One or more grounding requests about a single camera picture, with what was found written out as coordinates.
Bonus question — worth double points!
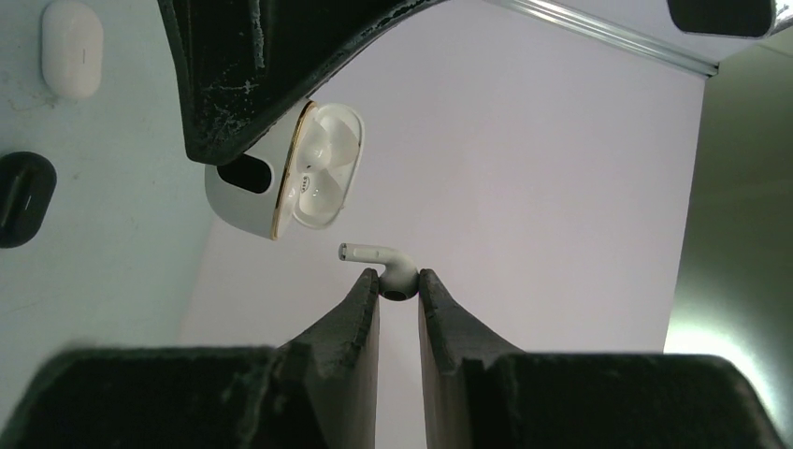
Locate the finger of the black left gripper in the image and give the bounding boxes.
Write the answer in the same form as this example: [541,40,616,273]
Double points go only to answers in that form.
[666,0,792,38]
[158,0,435,166]

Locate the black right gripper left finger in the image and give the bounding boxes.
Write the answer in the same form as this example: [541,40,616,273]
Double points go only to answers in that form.
[1,268,379,448]

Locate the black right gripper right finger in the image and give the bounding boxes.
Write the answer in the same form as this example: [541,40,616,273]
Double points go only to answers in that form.
[419,269,784,448]

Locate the white stem earbud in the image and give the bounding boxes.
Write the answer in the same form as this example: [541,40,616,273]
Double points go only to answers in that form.
[338,243,419,302]

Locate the white oval charging case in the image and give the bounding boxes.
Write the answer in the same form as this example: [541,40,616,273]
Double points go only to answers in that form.
[41,1,104,100]

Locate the black oval charging case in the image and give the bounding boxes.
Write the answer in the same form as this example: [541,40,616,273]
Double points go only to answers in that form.
[1,152,57,249]

